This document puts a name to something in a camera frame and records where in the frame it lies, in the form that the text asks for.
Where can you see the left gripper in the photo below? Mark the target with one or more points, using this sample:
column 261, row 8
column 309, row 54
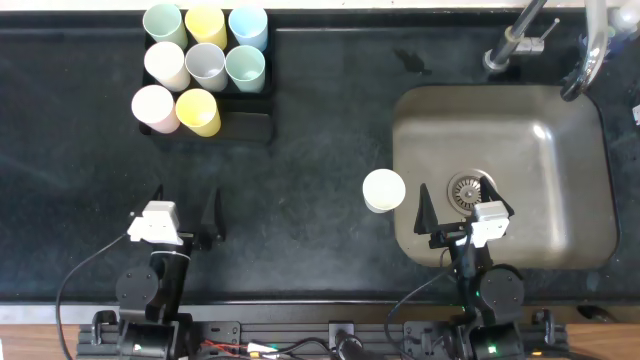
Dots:
column 195, row 240

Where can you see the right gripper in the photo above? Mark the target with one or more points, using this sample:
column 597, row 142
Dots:
column 450, row 234

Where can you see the white cup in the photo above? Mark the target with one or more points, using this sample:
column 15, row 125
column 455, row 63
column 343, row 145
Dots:
column 384, row 190
column 165, row 62

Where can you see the yellow cup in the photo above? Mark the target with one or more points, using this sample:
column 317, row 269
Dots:
column 197, row 112
column 205, row 25

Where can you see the steel sink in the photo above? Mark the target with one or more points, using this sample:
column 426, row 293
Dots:
column 540, row 150

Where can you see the black tray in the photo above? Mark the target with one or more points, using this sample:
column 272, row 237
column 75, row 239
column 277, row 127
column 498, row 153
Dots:
column 247, row 125

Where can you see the pink cup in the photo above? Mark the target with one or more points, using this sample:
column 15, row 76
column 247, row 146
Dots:
column 154, row 106

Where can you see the grey cup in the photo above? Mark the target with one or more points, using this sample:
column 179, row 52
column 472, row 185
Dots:
column 206, row 65

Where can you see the green cup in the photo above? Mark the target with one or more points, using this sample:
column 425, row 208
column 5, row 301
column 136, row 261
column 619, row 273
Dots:
column 164, row 22
column 245, row 67

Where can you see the steel tap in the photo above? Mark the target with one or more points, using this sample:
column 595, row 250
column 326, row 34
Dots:
column 505, row 42

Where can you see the blue cup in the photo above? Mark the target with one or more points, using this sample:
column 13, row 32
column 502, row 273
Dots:
column 247, row 25

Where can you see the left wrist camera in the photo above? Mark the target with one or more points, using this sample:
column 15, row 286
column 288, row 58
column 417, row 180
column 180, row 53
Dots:
column 157, row 222

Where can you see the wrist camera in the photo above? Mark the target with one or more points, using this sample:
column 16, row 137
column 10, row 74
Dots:
column 490, row 222
column 157, row 222

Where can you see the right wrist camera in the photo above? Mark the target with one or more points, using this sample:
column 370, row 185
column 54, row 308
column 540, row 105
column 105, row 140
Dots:
column 490, row 222

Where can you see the mounting rail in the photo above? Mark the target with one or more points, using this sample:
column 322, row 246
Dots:
column 290, row 335

